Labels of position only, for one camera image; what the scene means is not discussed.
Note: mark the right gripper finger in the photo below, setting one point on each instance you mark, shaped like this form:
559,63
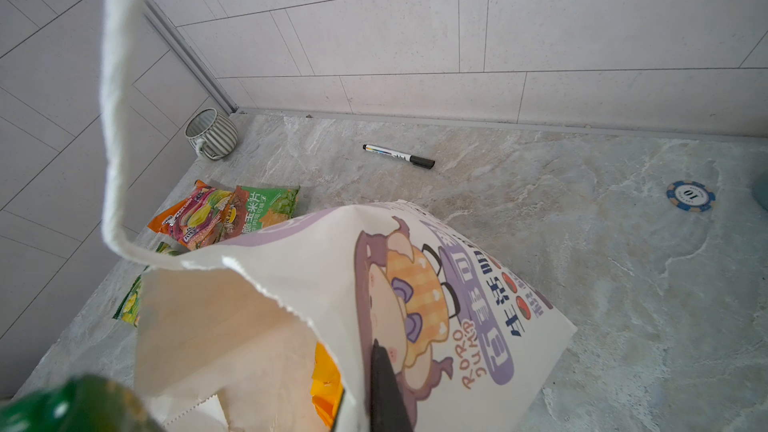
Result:
387,408

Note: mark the yellow snack package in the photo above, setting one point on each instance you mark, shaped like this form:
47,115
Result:
327,388

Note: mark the white printed paper bag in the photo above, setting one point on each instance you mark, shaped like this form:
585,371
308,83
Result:
227,332

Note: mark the green chip snack bag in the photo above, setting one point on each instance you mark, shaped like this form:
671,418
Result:
252,209

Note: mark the pink orange candy bag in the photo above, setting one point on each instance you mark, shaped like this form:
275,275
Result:
192,221

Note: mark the green Savoria snack pack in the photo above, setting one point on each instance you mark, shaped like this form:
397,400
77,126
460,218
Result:
85,402

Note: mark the black white marker pen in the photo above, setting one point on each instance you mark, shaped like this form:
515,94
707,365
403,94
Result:
413,159

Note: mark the striped ceramic mug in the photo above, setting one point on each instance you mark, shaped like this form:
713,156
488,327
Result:
211,134

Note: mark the blue white poker chip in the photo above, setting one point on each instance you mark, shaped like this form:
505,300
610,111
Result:
690,196

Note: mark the teal ceramic cup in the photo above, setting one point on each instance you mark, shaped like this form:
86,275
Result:
760,190

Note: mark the left aluminium corner post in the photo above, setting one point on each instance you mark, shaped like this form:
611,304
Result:
120,44

